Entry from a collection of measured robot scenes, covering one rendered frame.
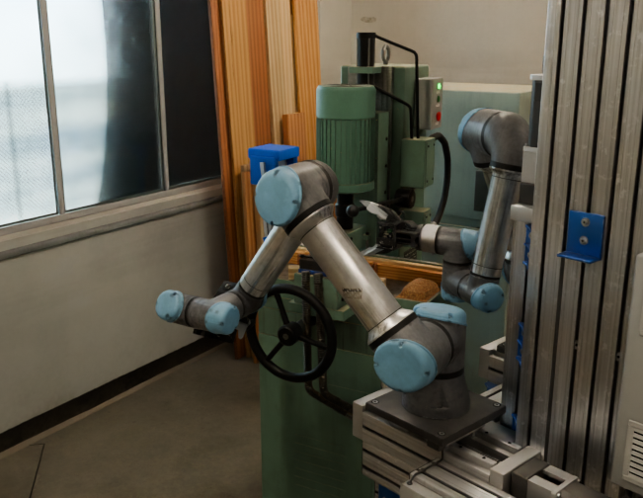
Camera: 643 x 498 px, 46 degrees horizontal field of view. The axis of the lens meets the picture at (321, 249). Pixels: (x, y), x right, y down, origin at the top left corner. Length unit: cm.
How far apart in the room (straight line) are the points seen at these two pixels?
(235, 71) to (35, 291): 140
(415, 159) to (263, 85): 174
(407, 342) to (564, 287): 35
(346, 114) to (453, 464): 104
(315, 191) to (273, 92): 250
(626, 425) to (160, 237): 257
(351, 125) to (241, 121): 165
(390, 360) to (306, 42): 298
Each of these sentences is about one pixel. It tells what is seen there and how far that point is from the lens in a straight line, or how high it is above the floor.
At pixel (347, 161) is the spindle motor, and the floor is 126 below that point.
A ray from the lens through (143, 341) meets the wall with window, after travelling 375.
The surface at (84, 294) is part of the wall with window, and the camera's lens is 344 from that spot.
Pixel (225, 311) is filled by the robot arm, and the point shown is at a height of 100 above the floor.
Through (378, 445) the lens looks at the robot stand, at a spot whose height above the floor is 69.
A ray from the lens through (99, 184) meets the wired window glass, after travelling 350.
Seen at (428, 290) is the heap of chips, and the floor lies 92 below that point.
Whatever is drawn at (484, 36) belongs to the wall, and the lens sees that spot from 457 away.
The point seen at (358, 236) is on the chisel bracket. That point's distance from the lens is 238.
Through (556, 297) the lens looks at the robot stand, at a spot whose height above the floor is 109.
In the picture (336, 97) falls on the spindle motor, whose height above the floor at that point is 144.
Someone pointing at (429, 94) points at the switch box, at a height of 143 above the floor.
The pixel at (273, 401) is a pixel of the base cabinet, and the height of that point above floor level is 49.
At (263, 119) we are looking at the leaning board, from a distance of 401.
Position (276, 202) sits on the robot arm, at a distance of 156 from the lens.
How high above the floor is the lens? 161
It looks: 15 degrees down
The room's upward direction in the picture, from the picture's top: straight up
